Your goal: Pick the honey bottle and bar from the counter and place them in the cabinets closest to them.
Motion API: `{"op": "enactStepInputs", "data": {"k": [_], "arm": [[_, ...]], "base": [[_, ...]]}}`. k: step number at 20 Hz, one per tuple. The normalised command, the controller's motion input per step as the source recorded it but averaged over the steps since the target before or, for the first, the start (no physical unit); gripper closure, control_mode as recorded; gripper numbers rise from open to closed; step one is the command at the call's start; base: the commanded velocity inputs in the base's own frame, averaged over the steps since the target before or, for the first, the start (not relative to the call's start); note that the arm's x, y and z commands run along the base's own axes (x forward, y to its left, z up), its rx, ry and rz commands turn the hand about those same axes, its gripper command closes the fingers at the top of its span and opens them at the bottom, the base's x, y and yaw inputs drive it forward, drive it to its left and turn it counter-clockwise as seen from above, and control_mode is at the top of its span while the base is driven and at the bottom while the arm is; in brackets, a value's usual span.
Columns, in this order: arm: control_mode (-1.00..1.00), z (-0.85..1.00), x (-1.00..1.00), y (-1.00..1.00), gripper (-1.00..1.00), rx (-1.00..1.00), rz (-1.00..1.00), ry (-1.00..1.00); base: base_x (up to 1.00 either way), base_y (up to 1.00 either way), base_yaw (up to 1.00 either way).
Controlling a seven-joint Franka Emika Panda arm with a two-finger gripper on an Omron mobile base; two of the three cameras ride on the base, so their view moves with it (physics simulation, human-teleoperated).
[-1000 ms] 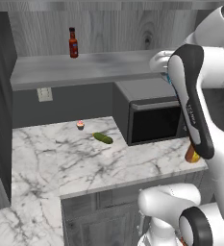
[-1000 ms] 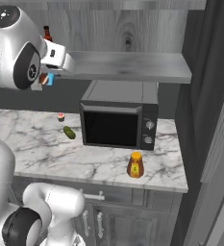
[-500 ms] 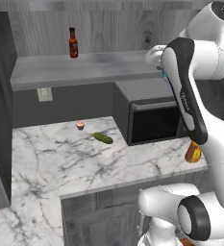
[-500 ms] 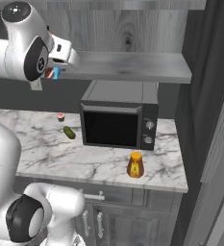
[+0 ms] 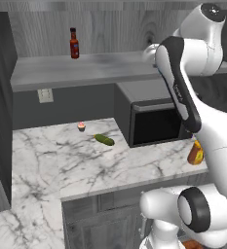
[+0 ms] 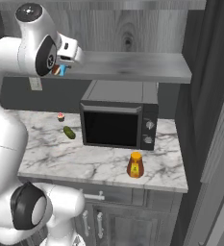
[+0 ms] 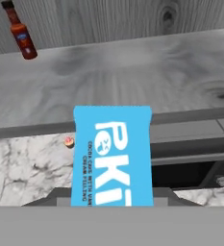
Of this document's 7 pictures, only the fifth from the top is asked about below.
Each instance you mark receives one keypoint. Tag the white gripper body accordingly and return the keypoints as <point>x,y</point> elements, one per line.
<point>149,54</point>

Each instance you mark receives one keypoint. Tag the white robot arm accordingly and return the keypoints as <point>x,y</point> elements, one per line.
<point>215,139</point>

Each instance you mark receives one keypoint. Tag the red hot sauce bottle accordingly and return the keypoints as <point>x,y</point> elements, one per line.
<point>74,45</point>

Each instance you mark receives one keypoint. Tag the amber honey bottle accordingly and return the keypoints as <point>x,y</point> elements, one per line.
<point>195,155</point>

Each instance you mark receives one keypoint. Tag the orange brown bar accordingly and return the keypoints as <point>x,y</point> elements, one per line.
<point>191,245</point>

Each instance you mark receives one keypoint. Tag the grey microwave oven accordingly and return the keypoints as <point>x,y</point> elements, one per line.
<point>150,124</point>

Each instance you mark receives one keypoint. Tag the green cucumber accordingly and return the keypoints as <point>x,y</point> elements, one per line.
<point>104,139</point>

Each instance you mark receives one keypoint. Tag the pink frosted cupcake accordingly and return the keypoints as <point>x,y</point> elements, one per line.
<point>81,126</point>

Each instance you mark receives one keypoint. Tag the grey drawer front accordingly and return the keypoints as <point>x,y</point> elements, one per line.
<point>120,201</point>

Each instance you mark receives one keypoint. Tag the grey base cabinet door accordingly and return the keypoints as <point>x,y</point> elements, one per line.
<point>102,231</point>

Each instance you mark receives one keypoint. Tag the grey wall shelf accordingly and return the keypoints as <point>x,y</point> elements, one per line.
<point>85,69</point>

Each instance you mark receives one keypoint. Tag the white wall outlet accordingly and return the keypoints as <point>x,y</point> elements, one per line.
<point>45,95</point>

